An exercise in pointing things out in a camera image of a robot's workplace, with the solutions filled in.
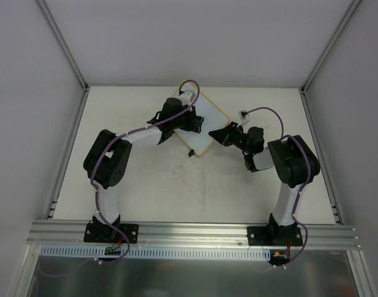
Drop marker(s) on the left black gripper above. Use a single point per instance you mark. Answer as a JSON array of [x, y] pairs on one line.
[[191, 120]]

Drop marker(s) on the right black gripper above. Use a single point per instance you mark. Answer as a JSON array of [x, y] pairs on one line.
[[229, 136]]

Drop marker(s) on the white whiteboard yellow frame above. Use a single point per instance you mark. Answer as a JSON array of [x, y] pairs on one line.
[[214, 118]]

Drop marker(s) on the black whiteboard eraser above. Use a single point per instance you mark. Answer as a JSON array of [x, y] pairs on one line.
[[198, 125]]

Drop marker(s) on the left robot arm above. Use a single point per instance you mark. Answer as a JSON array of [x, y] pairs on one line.
[[108, 157]]

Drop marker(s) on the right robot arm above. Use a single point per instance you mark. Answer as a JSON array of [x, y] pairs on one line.
[[296, 166]]

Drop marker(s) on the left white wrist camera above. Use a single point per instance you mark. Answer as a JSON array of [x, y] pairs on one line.
[[187, 97]]

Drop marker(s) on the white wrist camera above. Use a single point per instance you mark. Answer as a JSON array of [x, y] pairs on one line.
[[244, 118], [187, 97]]

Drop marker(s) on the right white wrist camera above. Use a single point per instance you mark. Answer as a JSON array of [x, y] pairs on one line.
[[244, 118]]

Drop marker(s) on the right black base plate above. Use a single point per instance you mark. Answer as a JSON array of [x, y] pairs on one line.
[[264, 236]]

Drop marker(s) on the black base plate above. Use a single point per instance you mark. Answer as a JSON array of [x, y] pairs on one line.
[[105, 234], [264, 236]]

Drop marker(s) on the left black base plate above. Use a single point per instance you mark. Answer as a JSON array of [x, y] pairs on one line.
[[105, 234]]

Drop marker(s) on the left aluminium frame post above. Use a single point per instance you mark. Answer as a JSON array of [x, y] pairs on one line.
[[58, 36]]

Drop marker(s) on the aluminium frame post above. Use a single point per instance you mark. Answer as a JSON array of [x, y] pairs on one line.
[[336, 34], [58, 36]]

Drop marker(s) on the aluminium front rail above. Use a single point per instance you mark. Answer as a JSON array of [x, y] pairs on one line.
[[192, 235]]

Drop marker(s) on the right aluminium frame post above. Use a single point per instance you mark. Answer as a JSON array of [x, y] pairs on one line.
[[336, 34]]

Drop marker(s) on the white slotted cable duct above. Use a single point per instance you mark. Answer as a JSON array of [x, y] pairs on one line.
[[156, 253]]

